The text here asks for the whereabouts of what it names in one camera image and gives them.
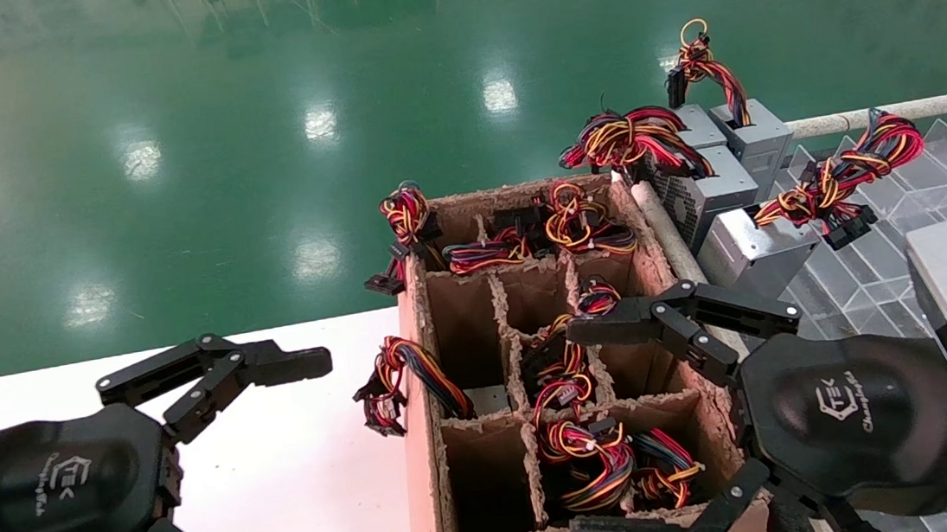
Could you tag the transparent plastic grid tray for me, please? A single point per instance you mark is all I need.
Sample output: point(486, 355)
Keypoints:
point(876, 297)

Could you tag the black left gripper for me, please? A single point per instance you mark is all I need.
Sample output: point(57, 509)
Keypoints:
point(53, 498)

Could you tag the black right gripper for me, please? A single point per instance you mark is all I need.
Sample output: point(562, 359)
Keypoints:
point(852, 412)

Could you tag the long white rail pipe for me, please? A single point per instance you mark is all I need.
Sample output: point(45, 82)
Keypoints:
point(666, 230)

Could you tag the short white rail pipe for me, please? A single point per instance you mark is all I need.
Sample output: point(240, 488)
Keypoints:
point(927, 107)

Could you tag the cardboard box with dividers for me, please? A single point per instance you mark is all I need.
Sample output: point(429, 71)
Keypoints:
point(463, 336)

